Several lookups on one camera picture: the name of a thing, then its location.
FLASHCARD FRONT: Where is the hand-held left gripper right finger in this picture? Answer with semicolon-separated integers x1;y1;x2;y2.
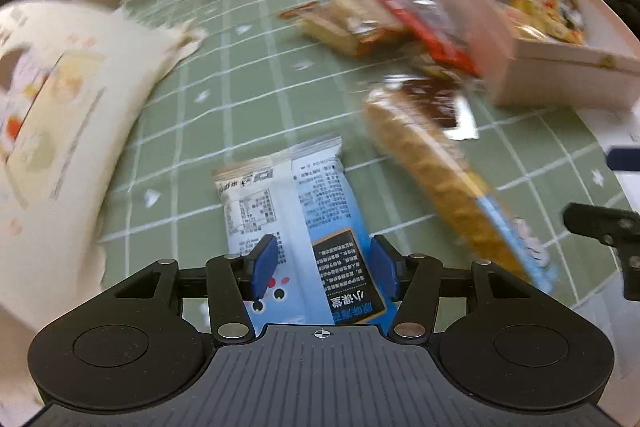
369;234;531;341

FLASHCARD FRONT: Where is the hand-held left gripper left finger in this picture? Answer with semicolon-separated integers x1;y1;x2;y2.
114;234;279;341

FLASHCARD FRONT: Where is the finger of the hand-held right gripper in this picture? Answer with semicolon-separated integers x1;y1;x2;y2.
562;202;640;303
605;147;640;170

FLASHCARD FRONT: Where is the blue and white snack packet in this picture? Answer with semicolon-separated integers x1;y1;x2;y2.
212;136;388;325

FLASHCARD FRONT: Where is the long wafer snack packet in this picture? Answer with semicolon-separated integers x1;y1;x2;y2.
362;87;558;295

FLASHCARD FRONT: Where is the pale pink cardboard box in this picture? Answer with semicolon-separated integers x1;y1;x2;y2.
435;0;640;110

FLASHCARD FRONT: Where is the red snack packet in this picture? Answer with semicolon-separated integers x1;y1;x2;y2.
370;0;481;78

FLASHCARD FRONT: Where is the clear cake snack packet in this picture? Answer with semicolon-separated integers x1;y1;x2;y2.
279;0;416;58

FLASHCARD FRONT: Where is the dark cushioned chair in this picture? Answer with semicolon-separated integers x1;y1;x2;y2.
605;0;640;38

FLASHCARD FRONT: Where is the yellow snack packet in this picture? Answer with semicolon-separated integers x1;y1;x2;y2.
510;0;586;45

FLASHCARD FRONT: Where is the brown chocolate snack packet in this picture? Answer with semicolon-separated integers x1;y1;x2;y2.
385;74;478;142

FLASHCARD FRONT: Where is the green checked tablecloth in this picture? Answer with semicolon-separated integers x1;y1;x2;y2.
97;0;631;333

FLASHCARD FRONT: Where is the cream printed bag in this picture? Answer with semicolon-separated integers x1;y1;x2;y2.
0;0;208;413

